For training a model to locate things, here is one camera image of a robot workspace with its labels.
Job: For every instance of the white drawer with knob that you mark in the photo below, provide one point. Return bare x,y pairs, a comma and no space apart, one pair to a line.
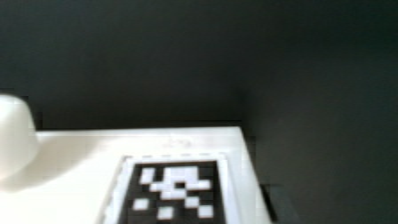
146,176

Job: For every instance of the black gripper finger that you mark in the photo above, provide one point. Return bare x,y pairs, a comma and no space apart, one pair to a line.
280,205

